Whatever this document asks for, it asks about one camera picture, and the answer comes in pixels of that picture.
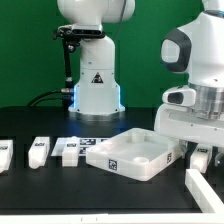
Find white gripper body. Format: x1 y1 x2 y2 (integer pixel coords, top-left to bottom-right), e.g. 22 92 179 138
154 104 224 148

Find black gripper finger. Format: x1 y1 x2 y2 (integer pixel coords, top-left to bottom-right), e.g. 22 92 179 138
214 148 224 167
186 142 197 156

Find white desk tabletop tray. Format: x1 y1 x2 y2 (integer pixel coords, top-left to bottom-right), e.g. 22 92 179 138
86 128 182 181

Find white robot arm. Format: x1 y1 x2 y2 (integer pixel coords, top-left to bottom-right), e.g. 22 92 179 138
57 0 224 155

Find white fiducial marker sheet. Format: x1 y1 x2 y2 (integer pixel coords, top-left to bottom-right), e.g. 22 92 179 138
50 137 111 158

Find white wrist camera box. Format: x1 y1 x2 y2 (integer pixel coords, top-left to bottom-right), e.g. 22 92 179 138
162 85 196 107

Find black base cables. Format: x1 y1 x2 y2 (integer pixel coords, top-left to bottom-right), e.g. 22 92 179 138
27 88 75 108

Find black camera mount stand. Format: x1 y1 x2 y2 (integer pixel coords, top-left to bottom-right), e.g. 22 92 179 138
53 25 105 110

